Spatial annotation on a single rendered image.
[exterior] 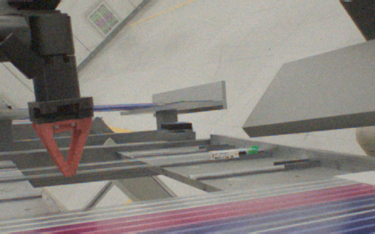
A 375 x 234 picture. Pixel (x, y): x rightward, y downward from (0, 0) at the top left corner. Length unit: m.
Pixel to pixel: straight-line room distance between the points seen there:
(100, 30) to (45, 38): 8.01
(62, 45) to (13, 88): 7.66
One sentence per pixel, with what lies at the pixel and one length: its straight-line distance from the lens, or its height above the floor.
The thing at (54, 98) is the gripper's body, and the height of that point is 1.03.
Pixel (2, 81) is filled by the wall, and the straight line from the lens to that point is 8.25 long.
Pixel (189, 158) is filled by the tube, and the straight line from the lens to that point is 0.68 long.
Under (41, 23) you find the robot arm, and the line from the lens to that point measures 0.60.
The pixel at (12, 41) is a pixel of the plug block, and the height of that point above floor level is 1.11.
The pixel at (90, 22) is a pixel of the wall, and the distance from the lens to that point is 8.59.
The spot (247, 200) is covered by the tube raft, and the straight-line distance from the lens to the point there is 0.42.
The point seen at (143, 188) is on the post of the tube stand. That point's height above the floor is 0.68.
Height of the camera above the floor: 1.11
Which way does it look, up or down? 20 degrees down
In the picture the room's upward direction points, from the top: 43 degrees counter-clockwise
